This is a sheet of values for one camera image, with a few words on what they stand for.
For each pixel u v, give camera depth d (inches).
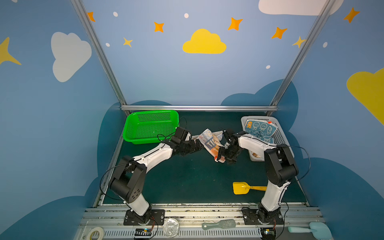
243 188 32.9
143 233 28.8
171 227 26.5
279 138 38.7
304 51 33.3
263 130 43.7
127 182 17.6
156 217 29.5
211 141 37.7
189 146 31.3
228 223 28.3
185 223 29.5
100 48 32.8
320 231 27.8
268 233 28.9
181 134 27.7
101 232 27.2
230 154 32.2
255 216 29.3
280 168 19.9
